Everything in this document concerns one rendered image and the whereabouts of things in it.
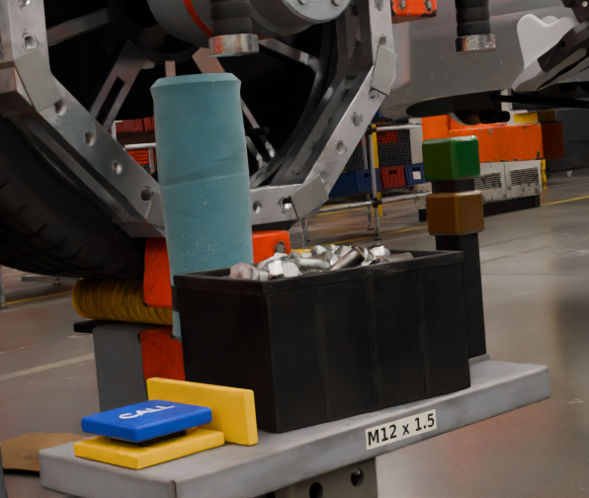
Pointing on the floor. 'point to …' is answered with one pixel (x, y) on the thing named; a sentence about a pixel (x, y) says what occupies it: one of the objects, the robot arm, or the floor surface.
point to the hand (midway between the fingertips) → (529, 88)
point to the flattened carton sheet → (29, 446)
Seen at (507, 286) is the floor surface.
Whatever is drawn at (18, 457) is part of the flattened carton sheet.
